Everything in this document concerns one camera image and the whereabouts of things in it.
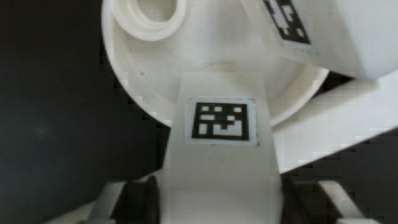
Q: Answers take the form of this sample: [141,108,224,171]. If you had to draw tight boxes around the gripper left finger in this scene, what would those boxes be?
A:
[43,176,160,224]

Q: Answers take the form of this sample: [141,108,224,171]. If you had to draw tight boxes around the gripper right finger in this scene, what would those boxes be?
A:
[283,179,382,224]

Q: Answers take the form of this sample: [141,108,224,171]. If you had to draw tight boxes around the white stool leg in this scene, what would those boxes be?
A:
[240,0,398,80]
[159,71,283,224]

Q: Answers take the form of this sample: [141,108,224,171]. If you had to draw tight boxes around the white round stool seat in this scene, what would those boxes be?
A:
[102,0,327,125]

